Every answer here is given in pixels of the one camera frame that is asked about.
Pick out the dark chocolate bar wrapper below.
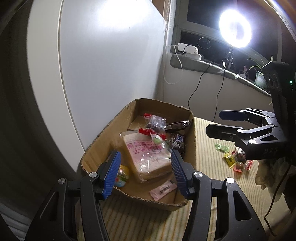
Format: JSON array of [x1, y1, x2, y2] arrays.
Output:
[[171, 133, 185, 155]]

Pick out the yellow snack packet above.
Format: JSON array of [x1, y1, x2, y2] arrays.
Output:
[[223, 153, 237, 168]]

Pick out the bagged sliced bread pink label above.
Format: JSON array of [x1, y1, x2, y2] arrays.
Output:
[[120, 131, 171, 183]]

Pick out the pink sachet packet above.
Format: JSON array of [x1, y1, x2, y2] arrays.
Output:
[[149, 180, 177, 201]]

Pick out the brown long snack bar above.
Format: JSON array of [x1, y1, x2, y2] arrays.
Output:
[[165, 120, 191, 132]]

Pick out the green round candy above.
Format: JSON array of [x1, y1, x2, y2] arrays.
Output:
[[151, 133, 166, 146]]

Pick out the red date snack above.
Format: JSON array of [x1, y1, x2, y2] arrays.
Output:
[[144, 113, 166, 133], [231, 147, 247, 164]]

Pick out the right hand in white glove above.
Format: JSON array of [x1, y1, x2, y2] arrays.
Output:
[[255, 158, 289, 202]]

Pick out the potted spider plant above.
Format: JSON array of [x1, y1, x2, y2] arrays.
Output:
[[248, 58, 267, 89]]

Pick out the small figurine on sill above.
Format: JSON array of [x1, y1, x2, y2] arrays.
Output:
[[239, 65, 249, 79]]

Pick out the brown cardboard box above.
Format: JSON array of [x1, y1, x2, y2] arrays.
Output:
[[81, 98, 197, 211]]

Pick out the white power strip adapters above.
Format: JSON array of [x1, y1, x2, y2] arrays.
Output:
[[177, 43, 202, 61]]

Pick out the black cable right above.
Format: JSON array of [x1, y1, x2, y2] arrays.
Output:
[[212, 68, 226, 122]]

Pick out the ring light tripod stand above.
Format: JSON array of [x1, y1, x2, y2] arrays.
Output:
[[222, 46, 234, 69]]

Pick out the black cable left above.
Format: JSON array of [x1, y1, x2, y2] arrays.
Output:
[[188, 61, 212, 110]]

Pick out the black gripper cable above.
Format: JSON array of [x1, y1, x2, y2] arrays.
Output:
[[264, 162, 293, 237]]

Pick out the bright ring light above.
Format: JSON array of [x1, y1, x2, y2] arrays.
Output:
[[219, 9, 252, 48]]

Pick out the white cable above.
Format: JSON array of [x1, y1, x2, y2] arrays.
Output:
[[162, 44, 185, 85]]

